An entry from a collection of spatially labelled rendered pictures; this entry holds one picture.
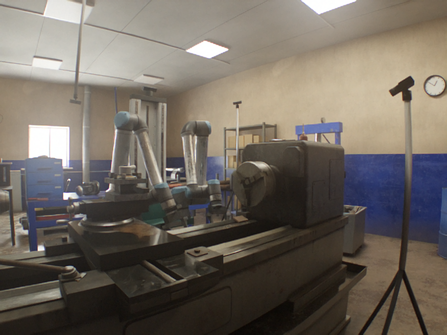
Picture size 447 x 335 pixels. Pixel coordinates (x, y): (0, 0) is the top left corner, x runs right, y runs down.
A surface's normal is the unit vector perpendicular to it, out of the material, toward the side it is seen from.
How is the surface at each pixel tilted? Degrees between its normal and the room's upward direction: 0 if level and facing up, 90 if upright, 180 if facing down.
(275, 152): 90
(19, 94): 90
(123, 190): 90
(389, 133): 90
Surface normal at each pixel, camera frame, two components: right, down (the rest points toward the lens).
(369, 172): -0.74, 0.01
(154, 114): 0.70, 0.02
